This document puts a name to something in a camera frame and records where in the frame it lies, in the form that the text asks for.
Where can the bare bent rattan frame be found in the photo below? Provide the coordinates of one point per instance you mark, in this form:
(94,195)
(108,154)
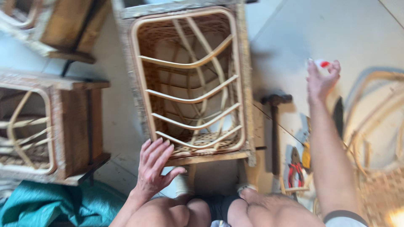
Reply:
(378,176)

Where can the woven rattan chair brown sides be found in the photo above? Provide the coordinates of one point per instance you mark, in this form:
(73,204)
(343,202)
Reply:
(72,126)
(63,28)

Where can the person's right hand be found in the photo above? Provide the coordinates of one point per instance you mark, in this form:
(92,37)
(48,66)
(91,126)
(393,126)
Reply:
(320,85)

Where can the teal cloth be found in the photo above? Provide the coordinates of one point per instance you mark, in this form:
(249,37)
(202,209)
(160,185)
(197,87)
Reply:
(56,205)

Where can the person's left leg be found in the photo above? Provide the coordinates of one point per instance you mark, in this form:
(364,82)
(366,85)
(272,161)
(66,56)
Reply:
(167,214)

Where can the black head hammer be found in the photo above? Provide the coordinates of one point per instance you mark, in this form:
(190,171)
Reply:
(275,132)

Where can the rattan chair frame with slats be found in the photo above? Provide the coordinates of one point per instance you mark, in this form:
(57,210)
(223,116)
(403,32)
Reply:
(189,94)

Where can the person's leg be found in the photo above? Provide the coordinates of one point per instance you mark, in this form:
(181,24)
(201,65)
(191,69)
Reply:
(274,211)
(167,214)

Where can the person's left hand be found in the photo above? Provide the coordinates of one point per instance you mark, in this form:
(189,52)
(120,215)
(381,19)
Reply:
(151,171)

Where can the small white red bottle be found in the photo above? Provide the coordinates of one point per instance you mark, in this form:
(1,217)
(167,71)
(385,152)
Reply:
(322,64)

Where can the black shorts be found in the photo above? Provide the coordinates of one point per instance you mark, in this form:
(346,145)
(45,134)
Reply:
(217,206)

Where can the white sleeve with black edge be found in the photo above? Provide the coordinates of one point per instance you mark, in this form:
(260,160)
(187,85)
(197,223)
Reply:
(345,219)

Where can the black blade knife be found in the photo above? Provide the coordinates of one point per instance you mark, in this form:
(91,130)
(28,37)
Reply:
(338,116)

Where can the yellow hand tool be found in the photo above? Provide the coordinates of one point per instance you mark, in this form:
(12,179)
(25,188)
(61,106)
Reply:
(306,156)

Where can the person's right leg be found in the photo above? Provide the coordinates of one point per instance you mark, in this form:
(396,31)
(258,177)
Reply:
(274,211)

